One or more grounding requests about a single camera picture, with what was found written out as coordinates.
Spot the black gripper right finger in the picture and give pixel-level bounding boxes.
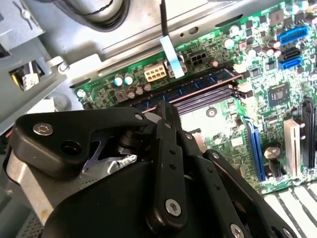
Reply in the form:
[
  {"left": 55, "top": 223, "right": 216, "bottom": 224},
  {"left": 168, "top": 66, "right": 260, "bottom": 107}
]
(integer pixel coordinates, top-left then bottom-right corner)
[{"left": 173, "top": 108, "right": 300, "bottom": 238}]

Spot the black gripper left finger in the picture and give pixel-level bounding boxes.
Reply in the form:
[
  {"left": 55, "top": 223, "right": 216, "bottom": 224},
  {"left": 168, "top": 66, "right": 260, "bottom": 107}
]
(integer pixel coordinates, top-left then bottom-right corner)
[{"left": 4, "top": 100, "right": 189, "bottom": 235}]

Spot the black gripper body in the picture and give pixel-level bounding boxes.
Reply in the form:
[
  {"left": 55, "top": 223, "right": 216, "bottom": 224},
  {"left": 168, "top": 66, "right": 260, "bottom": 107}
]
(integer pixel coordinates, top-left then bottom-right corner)
[{"left": 42, "top": 160, "right": 199, "bottom": 238}]

